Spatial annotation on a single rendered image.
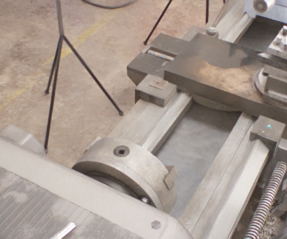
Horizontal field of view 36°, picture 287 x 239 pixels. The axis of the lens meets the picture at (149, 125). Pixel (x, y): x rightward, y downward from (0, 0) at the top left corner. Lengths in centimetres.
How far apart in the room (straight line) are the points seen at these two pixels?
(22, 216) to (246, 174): 90
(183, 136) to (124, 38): 199
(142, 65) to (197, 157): 44
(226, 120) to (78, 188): 115
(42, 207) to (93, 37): 296
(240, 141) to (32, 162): 93
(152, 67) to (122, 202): 112
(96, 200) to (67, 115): 217
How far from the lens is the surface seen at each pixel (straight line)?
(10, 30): 382
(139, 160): 97
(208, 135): 175
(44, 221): 73
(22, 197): 77
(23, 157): 83
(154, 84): 170
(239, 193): 142
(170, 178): 101
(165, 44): 194
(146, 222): 72
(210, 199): 140
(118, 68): 328
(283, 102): 159
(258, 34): 241
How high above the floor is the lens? 193
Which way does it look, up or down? 43 degrees down
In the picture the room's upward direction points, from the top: 3 degrees clockwise
